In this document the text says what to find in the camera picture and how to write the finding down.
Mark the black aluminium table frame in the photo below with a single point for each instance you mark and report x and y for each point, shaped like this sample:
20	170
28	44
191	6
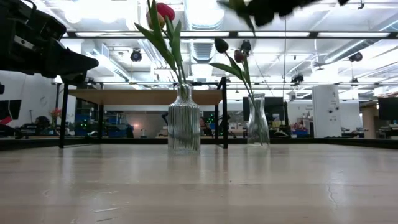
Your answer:
311	141

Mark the wooden shelf with black legs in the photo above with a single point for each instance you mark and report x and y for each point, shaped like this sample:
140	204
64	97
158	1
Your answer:
140	97

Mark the pink tulip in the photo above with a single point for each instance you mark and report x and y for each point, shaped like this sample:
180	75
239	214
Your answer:
153	20

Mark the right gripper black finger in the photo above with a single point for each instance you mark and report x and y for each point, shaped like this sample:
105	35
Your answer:
264	18

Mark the orange background flower bouquet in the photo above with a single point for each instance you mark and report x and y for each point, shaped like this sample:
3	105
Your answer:
56	112

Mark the white pillar cabinet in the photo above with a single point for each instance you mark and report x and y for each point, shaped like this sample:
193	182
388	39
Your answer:
326	109

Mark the black ceiling spotlight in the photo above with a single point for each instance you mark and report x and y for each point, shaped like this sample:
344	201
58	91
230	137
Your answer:
246	46
297	78
355	57
136	55

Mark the ribbed clear glass vase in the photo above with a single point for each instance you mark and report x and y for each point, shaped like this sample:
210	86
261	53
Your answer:
183	124

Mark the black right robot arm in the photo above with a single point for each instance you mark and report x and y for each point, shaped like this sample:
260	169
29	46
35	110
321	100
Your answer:
343	2

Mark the black monitor screen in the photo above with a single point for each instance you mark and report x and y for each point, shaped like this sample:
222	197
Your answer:
275	109
9	109
388	109

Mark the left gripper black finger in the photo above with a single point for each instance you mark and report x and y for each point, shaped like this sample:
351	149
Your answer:
71	63
74	78

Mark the blue storage crate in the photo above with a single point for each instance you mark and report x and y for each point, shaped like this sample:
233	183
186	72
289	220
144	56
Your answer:
116	132

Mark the smooth clear glass vase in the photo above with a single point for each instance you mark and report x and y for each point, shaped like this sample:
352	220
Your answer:
258	124

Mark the silver ceiling air duct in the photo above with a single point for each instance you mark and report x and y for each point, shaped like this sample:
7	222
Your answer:
203	18

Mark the dark maroon tulip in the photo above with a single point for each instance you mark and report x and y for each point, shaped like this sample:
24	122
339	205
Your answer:
221	45

